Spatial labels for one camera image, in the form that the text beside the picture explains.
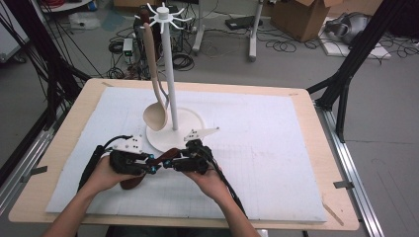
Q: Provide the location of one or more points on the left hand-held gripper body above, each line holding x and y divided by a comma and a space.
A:
128, 163

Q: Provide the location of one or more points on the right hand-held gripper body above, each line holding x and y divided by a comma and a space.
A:
197, 161

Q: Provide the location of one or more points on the brown wooden spoon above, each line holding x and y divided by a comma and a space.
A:
168, 154

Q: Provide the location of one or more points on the light wooden spatula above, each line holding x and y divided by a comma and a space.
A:
154, 117

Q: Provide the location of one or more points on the white hook stand rack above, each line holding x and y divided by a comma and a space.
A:
168, 65

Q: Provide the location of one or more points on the person's right hand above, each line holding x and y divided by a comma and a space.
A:
210, 184

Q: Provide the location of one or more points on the person's left hand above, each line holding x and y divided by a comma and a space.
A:
102, 176

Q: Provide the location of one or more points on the white grid mat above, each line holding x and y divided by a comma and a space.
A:
263, 164

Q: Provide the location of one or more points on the small white power box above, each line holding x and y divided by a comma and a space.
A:
127, 46

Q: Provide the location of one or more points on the white stand leg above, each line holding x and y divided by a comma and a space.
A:
198, 33
254, 36

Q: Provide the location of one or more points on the light wooden table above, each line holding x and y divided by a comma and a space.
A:
332, 148

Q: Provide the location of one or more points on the flat black device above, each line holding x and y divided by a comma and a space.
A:
242, 22

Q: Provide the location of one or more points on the clear plastic bag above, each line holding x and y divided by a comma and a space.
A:
84, 20

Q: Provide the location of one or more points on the round white table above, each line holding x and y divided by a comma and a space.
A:
66, 5

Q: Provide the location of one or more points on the cardboard box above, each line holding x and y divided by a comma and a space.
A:
303, 19

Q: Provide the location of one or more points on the grey bag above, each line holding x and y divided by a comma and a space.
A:
349, 28

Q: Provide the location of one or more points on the white flat board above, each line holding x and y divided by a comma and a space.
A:
369, 51

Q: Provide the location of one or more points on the aluminium rail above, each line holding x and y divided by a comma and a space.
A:
19, 177
355, 184

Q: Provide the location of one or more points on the black metal frame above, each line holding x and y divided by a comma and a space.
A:
349, 65
52, 72

